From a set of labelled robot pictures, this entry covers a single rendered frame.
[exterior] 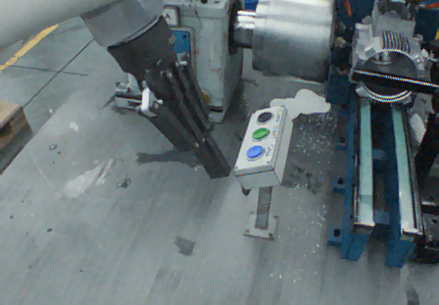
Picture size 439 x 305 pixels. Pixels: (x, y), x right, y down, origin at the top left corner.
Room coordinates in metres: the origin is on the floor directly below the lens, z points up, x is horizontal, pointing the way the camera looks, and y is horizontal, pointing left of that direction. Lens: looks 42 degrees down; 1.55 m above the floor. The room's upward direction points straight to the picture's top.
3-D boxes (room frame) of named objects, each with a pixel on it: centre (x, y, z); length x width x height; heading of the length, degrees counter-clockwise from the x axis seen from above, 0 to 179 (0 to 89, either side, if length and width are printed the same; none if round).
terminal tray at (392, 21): (0.99, -0.46, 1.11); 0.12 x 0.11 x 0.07; 166
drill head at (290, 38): (1.03, -0.16, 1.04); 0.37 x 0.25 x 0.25; 76
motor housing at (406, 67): (0.95, -0.45, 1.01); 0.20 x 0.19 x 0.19; 166
